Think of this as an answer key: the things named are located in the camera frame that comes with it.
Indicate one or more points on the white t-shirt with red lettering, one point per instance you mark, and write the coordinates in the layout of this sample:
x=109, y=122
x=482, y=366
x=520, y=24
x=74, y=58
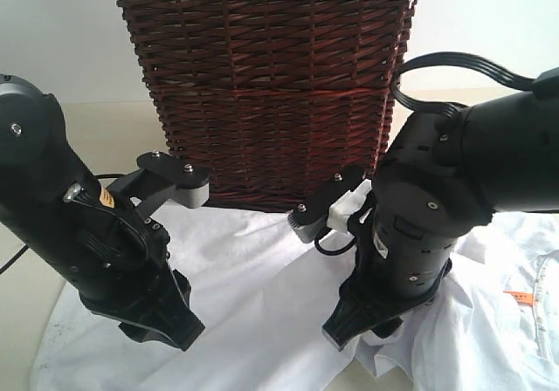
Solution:
x=263, y=297

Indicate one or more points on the dark brown wicker basket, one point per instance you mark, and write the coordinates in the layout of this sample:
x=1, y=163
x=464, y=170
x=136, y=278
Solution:
x=272, y=96

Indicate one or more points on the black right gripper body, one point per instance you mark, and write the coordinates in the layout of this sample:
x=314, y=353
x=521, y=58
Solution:
x=396, y=270

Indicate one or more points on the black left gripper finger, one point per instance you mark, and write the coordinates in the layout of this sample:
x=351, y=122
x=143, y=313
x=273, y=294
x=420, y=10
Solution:
x=173, y=323

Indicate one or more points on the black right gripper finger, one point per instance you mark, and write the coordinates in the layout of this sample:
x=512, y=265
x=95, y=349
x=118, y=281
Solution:
x=384, y=328
x=348, y=320

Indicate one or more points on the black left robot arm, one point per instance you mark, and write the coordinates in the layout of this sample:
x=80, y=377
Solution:
x=102, y=239

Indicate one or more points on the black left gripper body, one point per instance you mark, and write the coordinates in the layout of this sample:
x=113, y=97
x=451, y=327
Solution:
x=133, y=295

